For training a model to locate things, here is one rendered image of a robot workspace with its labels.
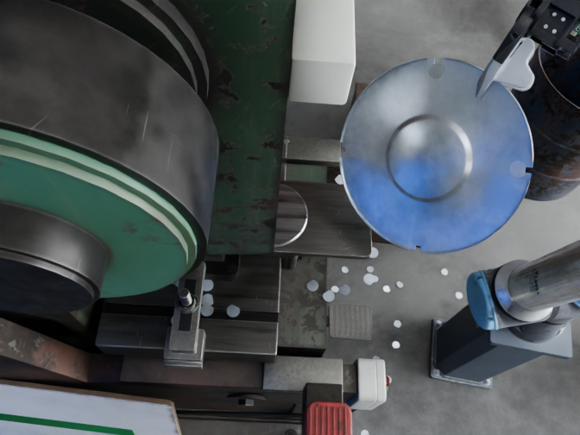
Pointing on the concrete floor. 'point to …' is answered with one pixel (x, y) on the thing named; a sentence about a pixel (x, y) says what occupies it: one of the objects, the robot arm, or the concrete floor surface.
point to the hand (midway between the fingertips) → (479, 87)
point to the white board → (81, 412)
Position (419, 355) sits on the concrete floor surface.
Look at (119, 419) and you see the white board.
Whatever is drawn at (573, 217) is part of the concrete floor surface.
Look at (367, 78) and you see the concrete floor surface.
